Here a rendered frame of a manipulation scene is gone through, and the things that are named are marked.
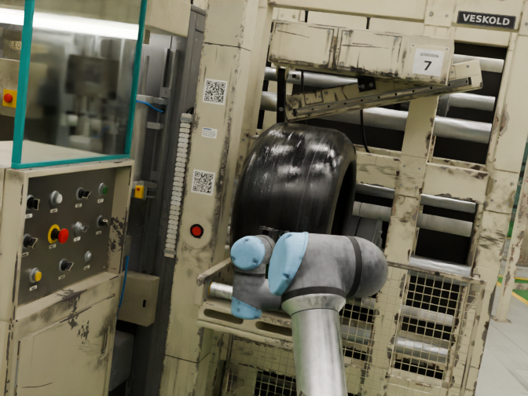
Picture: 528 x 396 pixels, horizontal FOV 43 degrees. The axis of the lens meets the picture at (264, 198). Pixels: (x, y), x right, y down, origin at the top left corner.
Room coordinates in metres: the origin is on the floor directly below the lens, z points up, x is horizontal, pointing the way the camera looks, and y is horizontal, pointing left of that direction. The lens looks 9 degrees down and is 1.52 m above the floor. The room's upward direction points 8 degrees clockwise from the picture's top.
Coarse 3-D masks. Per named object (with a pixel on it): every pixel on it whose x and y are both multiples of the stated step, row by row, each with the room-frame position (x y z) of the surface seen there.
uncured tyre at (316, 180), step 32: (288, 128) 2.03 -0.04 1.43; (320, 128) 2.05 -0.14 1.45; (256, 160) 1.91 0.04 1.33; (288, 160) 1.90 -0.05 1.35; (320, 160) 1.89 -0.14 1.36; (352, 160) 2.10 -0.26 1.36; (256, 192) 1.86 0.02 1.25; (288, 192) 1.84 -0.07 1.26; (320, 192) 1.84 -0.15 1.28; (352, 192) 2.24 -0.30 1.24; (256, 224) 1.85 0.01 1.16; (288, 224) 1.82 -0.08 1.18; (320, 224) 1.83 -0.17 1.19
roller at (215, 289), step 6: (216, 282) 2.02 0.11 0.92; (210, 288) 2.00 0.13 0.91; (216, 288) 2.00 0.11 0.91; (222, 288) 1.99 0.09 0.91; (228, 288) 1.99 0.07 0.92; (210, 294) 2.00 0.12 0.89; (216, 294) 2.00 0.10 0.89; (222, 294) 1.99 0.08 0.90; (228, 294) 1.98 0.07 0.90; (282, 312) 1.95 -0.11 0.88
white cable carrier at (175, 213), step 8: (184, 128) 2.14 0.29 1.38; (184, 136) 2.13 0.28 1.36; (184, 144) 2.13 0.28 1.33; (184, 152) 2.18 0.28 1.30; (176, 160) 2.14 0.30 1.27; (184, 160) 2.13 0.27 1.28; (176, 168) 2.14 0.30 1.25; (184, 168) 2.13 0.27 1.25; (184, 176) 2.16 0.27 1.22; (176, 184) 2.14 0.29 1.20; (184, 184) 2.14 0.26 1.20; (176, 192) 2.14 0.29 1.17; (176, 200) 2.15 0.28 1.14; (176, 208) 2.13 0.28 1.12; (176, 216) 2.13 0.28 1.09; (176, 224) 2.13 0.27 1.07; (168, 232) 2.14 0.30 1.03; (176, 232) 2.13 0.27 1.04; (168, 240) 2.14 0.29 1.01; (176, 240) 2.14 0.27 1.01; (168, 248) 2.14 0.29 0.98; (176, 248) 2.17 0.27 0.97; (168, 256) 2.14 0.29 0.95
